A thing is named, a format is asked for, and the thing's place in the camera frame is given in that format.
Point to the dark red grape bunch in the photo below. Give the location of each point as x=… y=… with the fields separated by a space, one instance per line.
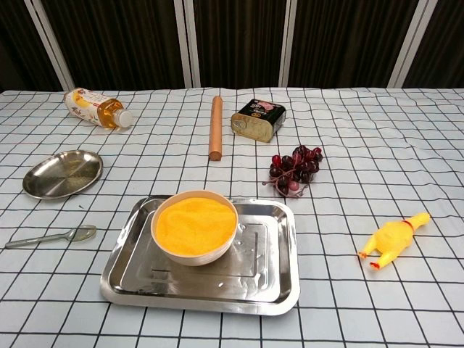
x=297 y=166

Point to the round cream bowl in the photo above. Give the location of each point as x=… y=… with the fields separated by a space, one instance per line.
x=195 y=258

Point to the orange-yellow powder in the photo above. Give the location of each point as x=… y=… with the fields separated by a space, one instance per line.
x=195 y=224

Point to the yellow rubber chicken toy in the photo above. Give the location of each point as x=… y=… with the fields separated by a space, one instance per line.
x=391 y=237

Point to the round stainless steel plate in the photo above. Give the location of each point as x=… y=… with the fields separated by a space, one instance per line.
x=61 y=174

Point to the tea bottle with white cap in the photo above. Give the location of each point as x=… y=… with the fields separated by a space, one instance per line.
x=87 y=105

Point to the white black checkered tablecloth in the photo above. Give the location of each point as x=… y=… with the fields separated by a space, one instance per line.
x=362 y=145

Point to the translucent grey plastic spoon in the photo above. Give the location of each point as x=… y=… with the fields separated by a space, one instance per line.
x=81 y=232

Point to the long brown sausage stick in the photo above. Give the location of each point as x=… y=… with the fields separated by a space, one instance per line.
x=215 y=127

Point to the rectangular stainless steel tray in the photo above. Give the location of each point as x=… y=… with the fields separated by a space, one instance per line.
x=253 y=282

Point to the black gold luncheon meat can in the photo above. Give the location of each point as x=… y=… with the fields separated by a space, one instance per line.
x=257 y=121

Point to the dark folding screen white frame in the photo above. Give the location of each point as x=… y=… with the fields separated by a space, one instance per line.
x=127 y=43

